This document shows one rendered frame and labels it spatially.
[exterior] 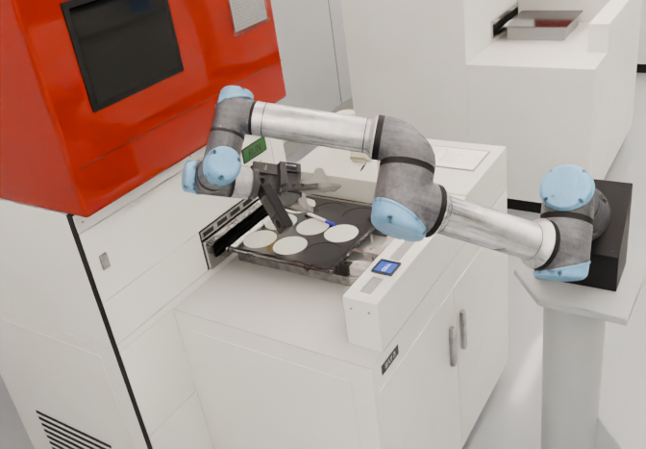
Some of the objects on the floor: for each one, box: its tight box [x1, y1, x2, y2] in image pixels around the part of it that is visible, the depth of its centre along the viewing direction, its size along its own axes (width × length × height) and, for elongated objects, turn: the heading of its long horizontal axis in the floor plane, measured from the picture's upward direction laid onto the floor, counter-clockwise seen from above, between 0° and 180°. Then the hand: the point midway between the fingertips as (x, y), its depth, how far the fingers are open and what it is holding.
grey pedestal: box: [514, 247, 646, 449], centre depth 194 cm, size 51×44×82 cm
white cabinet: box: [174, 187, 509, 449], centre depth 227 cm, size 64×96×82 cm, turn 163°
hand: (330, 201), depth 165 cm, fingers open, 14 cm apart
